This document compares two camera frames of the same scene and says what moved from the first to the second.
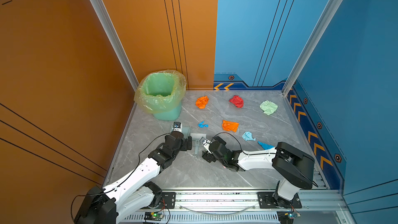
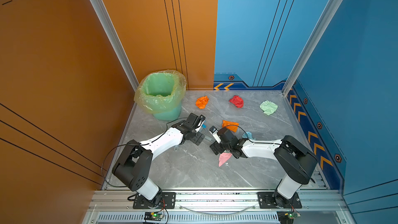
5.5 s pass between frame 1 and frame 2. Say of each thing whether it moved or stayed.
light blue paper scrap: stayed
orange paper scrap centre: stayed
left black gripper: moved
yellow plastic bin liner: stayed
